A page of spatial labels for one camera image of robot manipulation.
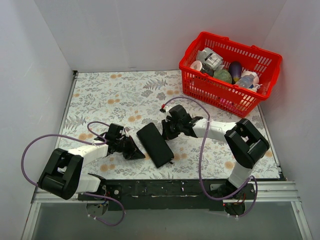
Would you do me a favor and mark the black zippered tool case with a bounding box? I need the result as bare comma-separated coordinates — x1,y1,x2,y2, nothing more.
136,122,174,169

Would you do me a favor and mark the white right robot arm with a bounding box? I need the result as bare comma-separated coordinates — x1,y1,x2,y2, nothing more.
160,104,270,200

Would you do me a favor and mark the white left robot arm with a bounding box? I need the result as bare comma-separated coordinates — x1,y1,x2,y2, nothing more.
37,123,146,200

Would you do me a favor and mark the floral patterned table mat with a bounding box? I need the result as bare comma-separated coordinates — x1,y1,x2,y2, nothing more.
48,69,281,180

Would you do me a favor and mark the red plastic shopping basket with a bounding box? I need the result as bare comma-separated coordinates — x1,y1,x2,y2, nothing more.
179,31,283,118

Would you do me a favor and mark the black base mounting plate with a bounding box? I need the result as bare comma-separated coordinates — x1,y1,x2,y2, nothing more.
77,178,258,212

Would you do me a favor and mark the white pink cup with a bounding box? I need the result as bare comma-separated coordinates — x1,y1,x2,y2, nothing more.
190,60,203,72

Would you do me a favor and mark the green textured ball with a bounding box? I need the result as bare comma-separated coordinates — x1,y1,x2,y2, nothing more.
213,69,233,84

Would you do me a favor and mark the grey foil snack pouch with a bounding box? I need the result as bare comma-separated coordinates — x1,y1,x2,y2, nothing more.
196,47,224,71

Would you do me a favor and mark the clear plastic bottle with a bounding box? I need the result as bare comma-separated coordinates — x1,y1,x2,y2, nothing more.
235,74,255,89

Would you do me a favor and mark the purple toy eggplant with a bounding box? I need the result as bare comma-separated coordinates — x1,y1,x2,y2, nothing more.
228,61,243,84

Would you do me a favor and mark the white round toy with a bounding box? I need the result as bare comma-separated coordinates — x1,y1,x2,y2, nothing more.
241,70,262,92

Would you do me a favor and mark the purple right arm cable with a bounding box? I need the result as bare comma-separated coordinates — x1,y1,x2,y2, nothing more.
159,97,258,221

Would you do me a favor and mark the aluminium frame rail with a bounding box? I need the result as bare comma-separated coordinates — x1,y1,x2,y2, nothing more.
22,181,312,240

